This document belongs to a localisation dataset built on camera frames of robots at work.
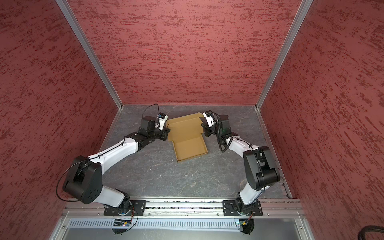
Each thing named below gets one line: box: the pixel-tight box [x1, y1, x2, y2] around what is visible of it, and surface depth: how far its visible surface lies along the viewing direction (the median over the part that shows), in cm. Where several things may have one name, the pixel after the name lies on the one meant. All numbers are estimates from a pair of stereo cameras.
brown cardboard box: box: [166, 112, 208, 163], surface depth 91 cm
